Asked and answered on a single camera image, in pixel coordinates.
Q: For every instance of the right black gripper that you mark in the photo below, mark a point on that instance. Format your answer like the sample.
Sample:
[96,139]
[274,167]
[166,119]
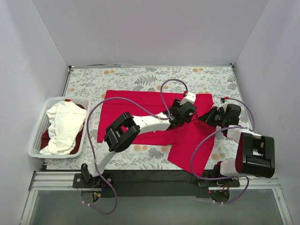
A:
[213,115]

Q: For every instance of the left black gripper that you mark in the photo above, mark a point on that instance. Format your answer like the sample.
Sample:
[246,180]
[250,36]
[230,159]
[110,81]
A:
[176,104]

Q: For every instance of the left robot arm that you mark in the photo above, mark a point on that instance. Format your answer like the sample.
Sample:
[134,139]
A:
[120,134]

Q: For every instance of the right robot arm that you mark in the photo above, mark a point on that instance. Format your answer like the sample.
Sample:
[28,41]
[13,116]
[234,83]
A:
[255,153]

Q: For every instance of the floral patterned table mat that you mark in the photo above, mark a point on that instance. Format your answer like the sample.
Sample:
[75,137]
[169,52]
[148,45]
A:
[93,83]

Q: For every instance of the white t shirt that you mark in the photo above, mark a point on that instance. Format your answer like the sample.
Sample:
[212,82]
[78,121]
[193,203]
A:
[63,126]

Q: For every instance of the white plastic laundry basket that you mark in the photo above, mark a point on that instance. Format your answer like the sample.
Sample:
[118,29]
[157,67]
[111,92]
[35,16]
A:
[43,124]

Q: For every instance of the dark red t shirt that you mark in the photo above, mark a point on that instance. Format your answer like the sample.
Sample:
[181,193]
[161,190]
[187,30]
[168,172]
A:
[79,140]

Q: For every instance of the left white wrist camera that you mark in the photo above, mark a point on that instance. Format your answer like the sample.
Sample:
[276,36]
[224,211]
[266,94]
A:
[189,97]

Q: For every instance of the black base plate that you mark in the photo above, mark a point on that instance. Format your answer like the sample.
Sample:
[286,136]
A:
[139,183]

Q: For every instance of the aluminium frame rail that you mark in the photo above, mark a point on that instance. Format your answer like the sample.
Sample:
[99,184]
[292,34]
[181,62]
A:
[67,181]

